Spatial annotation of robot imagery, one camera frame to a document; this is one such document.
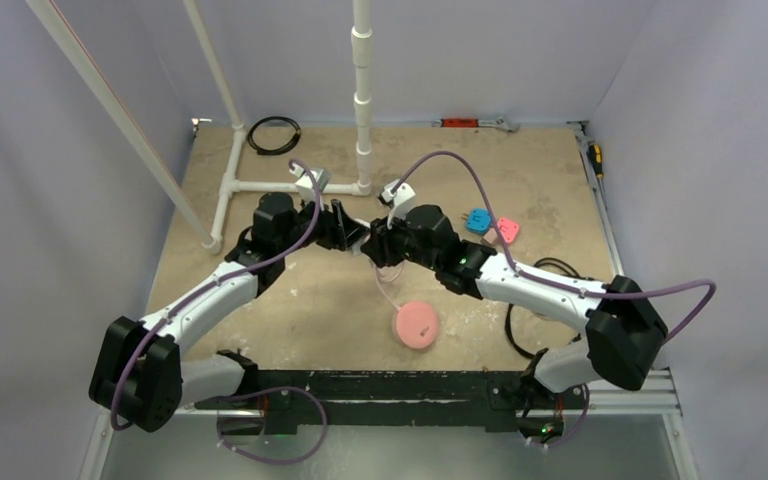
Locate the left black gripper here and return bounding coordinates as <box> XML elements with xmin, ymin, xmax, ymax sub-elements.
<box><xmin>277</xmin><ymin>193</ymin><xmax>368</xmax><ymax>257</ymax></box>

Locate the black coiled cable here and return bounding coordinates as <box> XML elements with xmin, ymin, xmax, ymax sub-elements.
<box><xmin>246</xmin><ymin>116</ymin><xmax>302</xmax><ymax>157</ymax></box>

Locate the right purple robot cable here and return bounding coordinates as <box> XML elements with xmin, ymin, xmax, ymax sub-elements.
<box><xmin>390</xmin><ymin>150</ymin><xmax>718</xmax><ymax>450</ymax></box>

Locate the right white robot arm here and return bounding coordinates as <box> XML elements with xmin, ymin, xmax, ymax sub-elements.
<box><xmin>360</xmin><ymin>205</ymin><xmax>667</xmax><ymax>407</ymax></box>

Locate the pink plug adapter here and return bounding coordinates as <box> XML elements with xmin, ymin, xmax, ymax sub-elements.
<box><xmin>496</xmin><ymin>217</ymin><xmax>520</xmax><ymax>245</ymax></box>

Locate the yellow handled screwdriver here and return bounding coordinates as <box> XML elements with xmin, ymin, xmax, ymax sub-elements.
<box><xmin>587</xmin><ymin>143</ymin><xmax>604</xmax><ymax>180</ymax></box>

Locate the white PVC pipe frame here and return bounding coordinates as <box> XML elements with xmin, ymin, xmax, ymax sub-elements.
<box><xmin>27</xmin><ymin>1</ymin><xmax>373</xmax><ymax>255</ymax></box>

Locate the blue plug adapter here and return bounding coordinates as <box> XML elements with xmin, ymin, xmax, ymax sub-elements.
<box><xmin>461</xmin><ymin>208</ymin><xmax>492</xmax><ymax>236</ymax></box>

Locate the pink round power strip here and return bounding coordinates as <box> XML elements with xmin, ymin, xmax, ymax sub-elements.
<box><xmin>392</xmin><ymin>301</ymin><xmax>440</xmax><ymax>350</ymax></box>

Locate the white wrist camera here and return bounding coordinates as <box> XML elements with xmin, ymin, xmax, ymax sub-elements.
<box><xmin>378</xmin><ymin>180</ymin><xmax>416</xmax><ymax>228</ymax></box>
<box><xmin>289</xmin><ymin>165</ymin><xmax>331</xmax><ymax>202</ymax></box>

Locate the red adjustable wrench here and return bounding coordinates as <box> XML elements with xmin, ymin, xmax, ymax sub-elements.
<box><xmin>432</xmin><ymin>117</ymin><xmax>519</xmax><ymax>133</ymax></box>

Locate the aluminium extrusion rail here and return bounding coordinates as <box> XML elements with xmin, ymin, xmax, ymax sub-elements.
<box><xmin>146</xmin><ymin>374</ymin><xmax>678</xmax><ymax>431</ymax></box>

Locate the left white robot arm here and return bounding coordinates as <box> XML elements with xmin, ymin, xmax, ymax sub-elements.
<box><xmin>88</xmin><ymin>193</ymin><xmax>370</xmax><ymax>432</ymax></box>

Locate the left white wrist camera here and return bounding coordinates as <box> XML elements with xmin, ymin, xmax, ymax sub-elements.
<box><xmin>289</xmin><ymin>165</ymin><xmax>331</xmax><ymax>202</ymax></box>

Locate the dusty pink plug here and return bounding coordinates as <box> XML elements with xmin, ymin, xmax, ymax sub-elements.
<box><xmin>482</xmin><ymin>229</ymin><xmax>499</xmax><ymax>246</ymax></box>

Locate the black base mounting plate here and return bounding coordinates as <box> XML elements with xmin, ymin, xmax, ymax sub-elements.
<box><xmin>195</xmin><ymin>370</ymin><xmax>585</xmax><ymax>434</ymax></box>

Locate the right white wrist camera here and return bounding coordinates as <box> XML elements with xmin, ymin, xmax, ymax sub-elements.
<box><xmin>378</xmin><ymin>180</ymin><xmax>416</xmax><ymax>228</ymax></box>

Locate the black cable bundle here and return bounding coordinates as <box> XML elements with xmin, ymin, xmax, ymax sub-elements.
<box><xmin>503</xmin><ymin>256</ymin><xmax>587</xmax><ymax>360</ymax></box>

